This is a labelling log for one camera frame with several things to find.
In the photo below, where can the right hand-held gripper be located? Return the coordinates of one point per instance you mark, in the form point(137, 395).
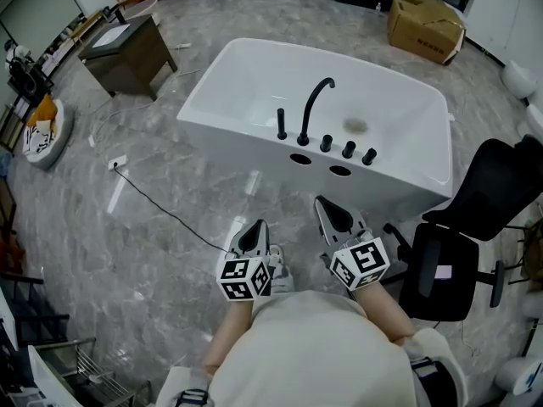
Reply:
point(360, 263)

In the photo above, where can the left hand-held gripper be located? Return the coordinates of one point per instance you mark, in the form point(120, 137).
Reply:
point(239, 276)

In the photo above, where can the black handheld shower head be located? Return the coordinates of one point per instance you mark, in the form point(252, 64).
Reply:
point(281, 119)

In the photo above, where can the white bathtub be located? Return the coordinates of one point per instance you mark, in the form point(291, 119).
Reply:
point(254, 79)

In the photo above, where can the person's right forearm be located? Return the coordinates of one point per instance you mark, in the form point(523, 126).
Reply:
point(384, 312)

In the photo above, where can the person's left forearm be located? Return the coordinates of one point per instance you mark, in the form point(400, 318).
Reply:
point(231, 333)

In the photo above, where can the person's grey shoe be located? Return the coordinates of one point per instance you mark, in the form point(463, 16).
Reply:
point(281, 274)

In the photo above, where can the black faucet knob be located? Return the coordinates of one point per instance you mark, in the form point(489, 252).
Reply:
point(369, 156)
point(348, 149)
point(326, 143)

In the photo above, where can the black gooseneck faucet spout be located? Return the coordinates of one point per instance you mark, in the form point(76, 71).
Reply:
point(309, 108)

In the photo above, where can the black office chair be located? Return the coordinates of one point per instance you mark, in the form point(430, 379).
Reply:
point(449, 265)

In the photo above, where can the person's white shirt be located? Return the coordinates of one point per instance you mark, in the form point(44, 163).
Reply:
point(314, 354)

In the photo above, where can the white power strip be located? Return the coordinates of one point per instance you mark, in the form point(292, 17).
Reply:
point(117, 162)

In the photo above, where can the brown cardboard box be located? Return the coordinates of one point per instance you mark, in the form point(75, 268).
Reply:
point(424, 23)

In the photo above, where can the white round basket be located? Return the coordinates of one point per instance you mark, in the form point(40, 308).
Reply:
point(55, 146)

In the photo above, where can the dark wooden vanity cabinet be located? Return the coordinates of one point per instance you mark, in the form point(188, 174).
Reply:
point(127, 57)

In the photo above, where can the white toilet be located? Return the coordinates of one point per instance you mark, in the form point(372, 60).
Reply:
point(519, 79)

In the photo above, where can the white round fixture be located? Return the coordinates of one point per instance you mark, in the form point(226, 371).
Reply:
point(517, 375)

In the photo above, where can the orange cushion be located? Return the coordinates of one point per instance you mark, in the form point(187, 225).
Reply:
point(44, 108)

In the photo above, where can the white oval basin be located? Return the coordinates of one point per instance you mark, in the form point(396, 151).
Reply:
point(140, 9)

